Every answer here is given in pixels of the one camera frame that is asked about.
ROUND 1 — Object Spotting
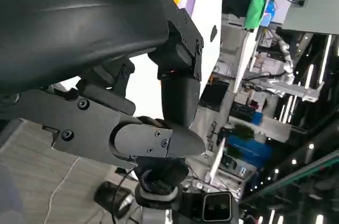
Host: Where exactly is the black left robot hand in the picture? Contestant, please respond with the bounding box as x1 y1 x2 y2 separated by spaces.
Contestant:
0 0 207 169

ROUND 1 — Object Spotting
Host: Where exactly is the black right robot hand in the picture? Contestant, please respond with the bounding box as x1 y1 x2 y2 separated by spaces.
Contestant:
135 155 190 192

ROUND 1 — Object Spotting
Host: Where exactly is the black rounded floor object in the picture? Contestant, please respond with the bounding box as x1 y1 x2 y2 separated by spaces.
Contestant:
94 181 135 216

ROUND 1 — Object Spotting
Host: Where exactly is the green plant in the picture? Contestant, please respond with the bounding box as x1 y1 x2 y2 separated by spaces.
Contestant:
233 124 254 140

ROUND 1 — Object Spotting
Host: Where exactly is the black case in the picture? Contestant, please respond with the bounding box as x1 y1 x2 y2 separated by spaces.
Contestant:
200 80 230 112

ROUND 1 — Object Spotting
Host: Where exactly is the large blue box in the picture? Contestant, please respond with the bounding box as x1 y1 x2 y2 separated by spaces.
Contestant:
227 135 273 168

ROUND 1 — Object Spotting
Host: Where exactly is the small blue box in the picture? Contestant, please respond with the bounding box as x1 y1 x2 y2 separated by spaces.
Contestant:
251 112 263 126

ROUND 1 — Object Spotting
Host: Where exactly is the green-edged glass panel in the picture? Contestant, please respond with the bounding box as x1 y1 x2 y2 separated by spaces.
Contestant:
239 149 339 206

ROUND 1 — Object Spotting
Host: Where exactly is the white slanted desk panel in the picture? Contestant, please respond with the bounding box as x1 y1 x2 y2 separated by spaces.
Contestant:
233 29 259 94

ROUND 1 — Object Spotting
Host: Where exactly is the green cloth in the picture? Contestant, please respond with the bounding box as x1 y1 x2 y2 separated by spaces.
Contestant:
243 0 284 30

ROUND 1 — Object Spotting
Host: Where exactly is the blue printed sign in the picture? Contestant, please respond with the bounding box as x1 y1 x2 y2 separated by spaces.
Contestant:
261 0 278 26

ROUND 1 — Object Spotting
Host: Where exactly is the grey cabinet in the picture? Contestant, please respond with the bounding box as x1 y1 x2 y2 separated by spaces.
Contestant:
282 0 339 35

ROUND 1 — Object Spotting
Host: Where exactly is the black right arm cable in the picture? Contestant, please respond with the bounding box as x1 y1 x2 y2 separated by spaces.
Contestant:
111 169 135 224

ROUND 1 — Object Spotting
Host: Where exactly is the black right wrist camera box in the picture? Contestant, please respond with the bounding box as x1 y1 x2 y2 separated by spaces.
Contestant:
182 191 234 223

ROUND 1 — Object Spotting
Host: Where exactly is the white floor cable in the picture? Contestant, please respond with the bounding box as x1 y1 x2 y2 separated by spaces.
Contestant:
43 156 80 224

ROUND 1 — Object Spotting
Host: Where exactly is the aluminium rail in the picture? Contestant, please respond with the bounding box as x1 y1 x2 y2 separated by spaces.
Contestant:
264 79 325 102

